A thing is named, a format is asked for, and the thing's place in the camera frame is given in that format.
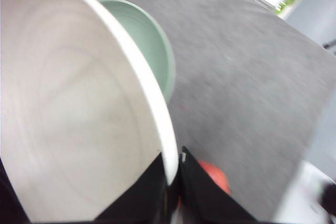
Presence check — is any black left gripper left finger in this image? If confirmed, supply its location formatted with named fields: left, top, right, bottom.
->
left=94, top=153, right=179, bottom=224

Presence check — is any red pomegranate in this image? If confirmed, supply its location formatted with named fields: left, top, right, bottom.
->
left=199, top=160, right=232, bottom=194

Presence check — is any white plate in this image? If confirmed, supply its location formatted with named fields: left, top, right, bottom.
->
left=0, top=0, right=178, bottom=223

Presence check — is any green plate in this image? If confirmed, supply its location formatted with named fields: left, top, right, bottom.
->
left=101, top=0, right=175, bottom=103

